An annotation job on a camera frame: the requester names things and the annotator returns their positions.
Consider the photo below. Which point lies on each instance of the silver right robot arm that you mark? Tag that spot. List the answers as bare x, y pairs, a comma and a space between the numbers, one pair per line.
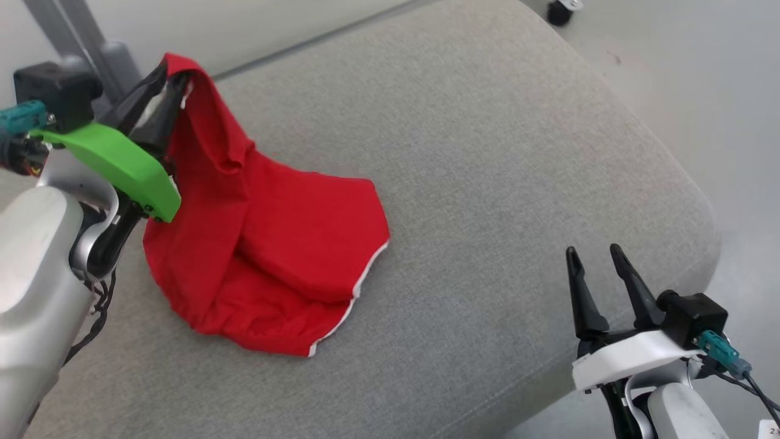
682, 408

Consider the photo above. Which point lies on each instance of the grey metal frame post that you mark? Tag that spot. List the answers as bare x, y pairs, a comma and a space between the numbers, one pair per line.
52, 27
119, 67

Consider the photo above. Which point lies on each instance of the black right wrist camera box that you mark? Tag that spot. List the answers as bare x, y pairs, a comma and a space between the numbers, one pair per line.
694, 317

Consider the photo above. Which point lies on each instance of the teal right camera connector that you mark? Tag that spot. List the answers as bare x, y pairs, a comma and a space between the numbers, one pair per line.
722, 352

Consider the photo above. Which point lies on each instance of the teal left camera connector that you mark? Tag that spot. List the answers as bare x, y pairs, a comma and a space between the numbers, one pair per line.
21, 116

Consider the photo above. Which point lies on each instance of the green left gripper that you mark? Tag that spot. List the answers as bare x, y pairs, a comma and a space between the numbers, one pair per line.
122, 158

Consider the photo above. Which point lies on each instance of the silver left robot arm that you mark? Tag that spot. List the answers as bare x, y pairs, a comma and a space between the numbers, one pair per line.
30, 274

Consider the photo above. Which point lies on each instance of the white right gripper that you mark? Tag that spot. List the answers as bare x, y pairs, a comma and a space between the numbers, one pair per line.
634, 356

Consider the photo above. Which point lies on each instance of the teal camera connector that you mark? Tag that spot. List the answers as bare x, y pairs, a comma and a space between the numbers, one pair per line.
722, 352
21, 116

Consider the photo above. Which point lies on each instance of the red shorts with white trim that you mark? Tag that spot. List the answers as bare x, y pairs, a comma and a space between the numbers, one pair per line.
292, 244

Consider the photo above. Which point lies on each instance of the black caster wheel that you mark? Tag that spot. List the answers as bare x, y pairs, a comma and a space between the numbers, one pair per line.
559, 13

